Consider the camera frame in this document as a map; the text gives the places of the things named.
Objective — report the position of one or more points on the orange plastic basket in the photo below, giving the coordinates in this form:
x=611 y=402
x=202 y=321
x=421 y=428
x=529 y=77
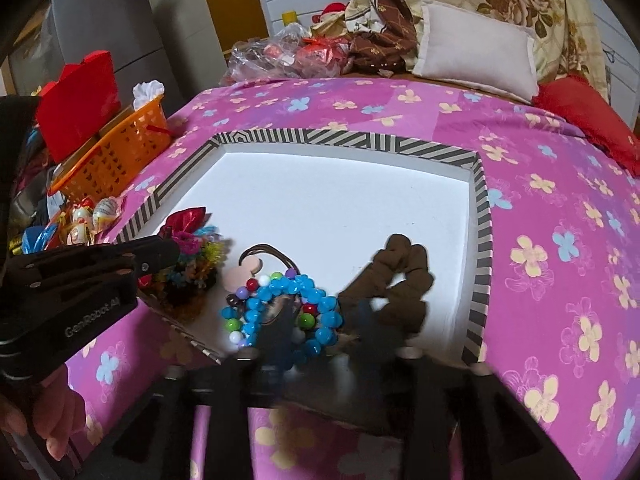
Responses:
x=115 y=155

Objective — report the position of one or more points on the dark brown scrunchie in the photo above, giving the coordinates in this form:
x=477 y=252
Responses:
x=400 y=275

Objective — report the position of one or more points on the pink floral bedsheet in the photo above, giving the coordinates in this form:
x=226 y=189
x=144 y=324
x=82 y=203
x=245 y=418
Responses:
x=550 y=285

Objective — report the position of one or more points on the blue plastic bag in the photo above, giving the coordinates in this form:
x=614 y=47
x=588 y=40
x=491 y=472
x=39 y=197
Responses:
x=34 y=239

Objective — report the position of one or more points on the striped cardboard box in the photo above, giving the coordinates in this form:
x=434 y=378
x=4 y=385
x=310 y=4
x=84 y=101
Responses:
x=325 y=200

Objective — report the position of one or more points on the person's left hand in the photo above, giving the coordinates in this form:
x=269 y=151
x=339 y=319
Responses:
x=60 y=410

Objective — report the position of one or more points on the egg-shaped ornament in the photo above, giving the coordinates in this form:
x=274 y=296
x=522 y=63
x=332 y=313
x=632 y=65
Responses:
x=81 y=225
x=107 y=210

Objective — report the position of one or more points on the red santa plush toy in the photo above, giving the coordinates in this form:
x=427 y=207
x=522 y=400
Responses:
x=332 y=15

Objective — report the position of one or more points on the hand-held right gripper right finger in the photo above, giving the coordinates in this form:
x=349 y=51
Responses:
x=372 y=335

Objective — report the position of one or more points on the white pillow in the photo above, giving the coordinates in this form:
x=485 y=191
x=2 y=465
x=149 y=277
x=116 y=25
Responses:
x=475 y=55

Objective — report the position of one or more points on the red satin hair bow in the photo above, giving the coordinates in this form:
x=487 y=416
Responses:
x=186 y=220

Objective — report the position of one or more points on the clear plastic bag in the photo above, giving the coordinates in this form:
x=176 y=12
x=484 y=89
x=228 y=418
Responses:
x=270 y=60

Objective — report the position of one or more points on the white tissue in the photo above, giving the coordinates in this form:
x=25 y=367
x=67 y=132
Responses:
x=148 y=91

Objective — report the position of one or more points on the red cushion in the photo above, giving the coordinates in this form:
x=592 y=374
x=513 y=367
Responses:
x=590 y=115

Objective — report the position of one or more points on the red gift bag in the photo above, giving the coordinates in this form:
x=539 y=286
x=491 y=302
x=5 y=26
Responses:
x=80 y=105

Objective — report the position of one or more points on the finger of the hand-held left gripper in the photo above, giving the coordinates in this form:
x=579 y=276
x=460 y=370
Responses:
x=100 y=265

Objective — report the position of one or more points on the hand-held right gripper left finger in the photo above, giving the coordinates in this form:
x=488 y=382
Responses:
x=280 y=330

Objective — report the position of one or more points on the yellow bottle cap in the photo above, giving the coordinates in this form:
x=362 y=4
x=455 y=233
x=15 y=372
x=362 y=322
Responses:
x=290 y=17

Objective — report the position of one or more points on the brown patterned quilt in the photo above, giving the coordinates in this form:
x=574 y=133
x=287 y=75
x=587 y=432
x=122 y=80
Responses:
x=382 y=25

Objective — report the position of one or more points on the black crocheted flower scrunchie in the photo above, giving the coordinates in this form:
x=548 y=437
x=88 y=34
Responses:
x=197 y=270

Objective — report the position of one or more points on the yellow wooden door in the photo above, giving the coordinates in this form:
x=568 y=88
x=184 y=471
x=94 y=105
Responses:
x=232 y=5

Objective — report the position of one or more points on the grey refrigerator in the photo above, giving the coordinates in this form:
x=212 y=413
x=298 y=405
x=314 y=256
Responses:
x=150 y=20

